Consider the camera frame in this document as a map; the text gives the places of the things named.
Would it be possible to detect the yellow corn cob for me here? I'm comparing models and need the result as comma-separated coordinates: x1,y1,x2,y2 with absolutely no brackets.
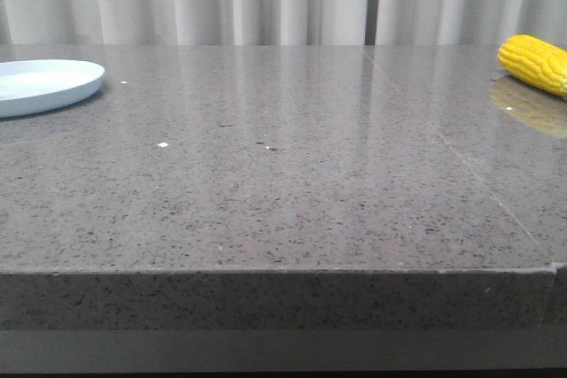
497,35,566,97

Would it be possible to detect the light blue round plate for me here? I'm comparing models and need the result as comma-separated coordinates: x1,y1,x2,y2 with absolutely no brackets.
1,59,105,119

